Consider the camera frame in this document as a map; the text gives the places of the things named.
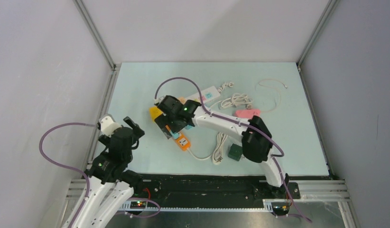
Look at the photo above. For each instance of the pink triangular power strip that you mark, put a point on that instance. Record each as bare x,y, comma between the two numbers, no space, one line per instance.
247,113

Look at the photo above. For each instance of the right circuit board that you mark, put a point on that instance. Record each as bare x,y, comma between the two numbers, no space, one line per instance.
280,210

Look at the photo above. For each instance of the yellow cube plug adapter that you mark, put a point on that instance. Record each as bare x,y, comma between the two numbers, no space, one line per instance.
154,113

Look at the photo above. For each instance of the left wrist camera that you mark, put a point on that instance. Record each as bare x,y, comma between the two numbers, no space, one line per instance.
108,125

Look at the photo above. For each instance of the left circuit board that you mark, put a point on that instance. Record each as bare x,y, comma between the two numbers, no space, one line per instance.
138,204

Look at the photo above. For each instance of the beige cube plug adapter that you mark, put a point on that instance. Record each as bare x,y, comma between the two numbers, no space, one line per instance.
182,100

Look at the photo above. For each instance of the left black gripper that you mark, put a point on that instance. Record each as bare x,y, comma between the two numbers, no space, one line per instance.
138,132

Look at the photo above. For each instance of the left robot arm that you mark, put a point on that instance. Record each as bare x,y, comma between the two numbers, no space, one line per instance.
109,183

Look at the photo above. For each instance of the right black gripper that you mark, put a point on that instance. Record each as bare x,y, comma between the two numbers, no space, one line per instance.
163,120

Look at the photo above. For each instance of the dark green plug adapter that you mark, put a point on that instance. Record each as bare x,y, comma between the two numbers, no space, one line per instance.
235,152

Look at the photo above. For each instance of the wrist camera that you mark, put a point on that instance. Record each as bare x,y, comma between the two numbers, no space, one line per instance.
108,125
156,101

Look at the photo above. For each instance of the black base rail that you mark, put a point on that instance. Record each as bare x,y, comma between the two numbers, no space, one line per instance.
212,192

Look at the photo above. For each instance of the white multicolour power strip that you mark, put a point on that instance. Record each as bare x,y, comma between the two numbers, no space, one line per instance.
207,95

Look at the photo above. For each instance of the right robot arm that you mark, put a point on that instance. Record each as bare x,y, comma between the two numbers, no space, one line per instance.
256,141

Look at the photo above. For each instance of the orange power strip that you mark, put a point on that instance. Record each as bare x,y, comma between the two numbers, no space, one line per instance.
182,142

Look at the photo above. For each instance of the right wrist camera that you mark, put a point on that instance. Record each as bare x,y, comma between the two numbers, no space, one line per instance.
156,101

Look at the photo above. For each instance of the circuit board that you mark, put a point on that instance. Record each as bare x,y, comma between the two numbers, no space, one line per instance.
280,210
138,204

